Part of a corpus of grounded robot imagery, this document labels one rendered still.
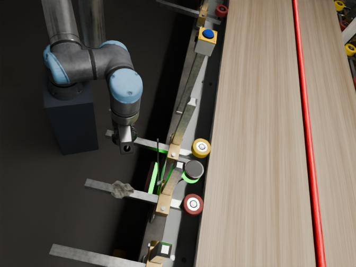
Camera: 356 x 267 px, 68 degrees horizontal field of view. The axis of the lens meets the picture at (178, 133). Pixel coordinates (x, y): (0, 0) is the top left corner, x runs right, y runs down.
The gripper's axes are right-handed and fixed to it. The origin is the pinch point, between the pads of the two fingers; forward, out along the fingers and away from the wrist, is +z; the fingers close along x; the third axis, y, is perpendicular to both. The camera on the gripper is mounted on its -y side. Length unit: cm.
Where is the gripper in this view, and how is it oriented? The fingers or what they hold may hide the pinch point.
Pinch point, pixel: (123, 147)
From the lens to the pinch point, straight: 105.3
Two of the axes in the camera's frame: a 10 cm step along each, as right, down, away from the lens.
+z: -2.0, 4.9, 8.5
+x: -9.5, 1.2, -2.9
